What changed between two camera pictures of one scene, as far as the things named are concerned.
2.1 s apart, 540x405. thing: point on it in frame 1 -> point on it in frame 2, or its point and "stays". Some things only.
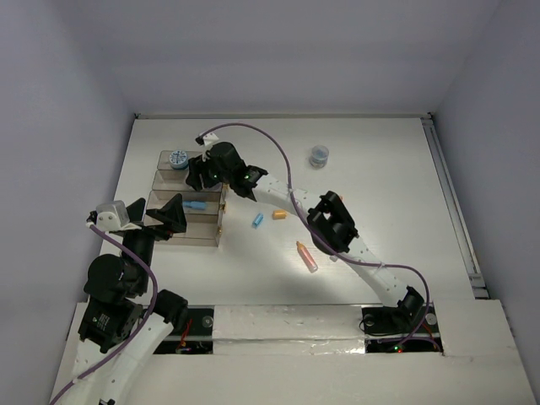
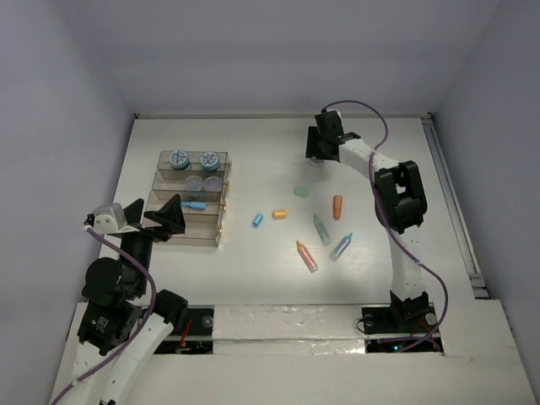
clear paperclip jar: x=320 y=154 stays
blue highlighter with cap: x=195 y=204 stays
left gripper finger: x=135 y=210 stays
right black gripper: x=197 y=165 -> x=313 y=149
